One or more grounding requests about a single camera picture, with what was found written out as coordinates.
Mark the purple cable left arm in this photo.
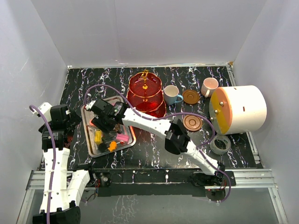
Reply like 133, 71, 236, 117
29, 105, 96, 224

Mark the yellow cake slice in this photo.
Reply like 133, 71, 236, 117
94, 130, 102, 145

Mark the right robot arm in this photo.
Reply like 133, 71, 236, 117
84, 99, 225, 185

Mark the stainless steel tray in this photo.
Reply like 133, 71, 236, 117
81, 96, 136, 158

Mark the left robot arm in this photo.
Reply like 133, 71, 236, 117
29, 102, 97, 224

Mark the red three-tier dessert stand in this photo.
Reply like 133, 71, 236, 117
127, 70, 166, 118

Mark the large white cylinder container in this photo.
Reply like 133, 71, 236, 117
209, 85, 267, 135

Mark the black round cookie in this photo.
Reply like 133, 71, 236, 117
98, 143, 107, 153

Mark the grey tape roll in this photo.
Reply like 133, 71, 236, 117
210, 135, 231, 155

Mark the pink cake slice front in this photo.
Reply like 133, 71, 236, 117
116, 133, 129, 142

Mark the brown saucer front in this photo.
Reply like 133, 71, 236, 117
183, 115, 203, 132

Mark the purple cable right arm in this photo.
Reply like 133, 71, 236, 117
84, 84, 232, 203

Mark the brown saucer near cups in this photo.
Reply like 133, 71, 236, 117
182, 90, 200, 105

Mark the blue and white teacup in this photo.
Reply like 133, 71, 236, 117
164, 85, 183, 105

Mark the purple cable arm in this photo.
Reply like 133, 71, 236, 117
29, 105, 96, 224
84, 84, 232, 203

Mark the brown chocolate cake slice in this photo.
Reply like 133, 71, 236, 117
114, 124, 121, 133

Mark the pink and white teacup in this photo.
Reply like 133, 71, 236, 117
201, 77, 219, 98

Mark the orange fish cookie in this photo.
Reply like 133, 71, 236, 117
108, 141, 118, 152

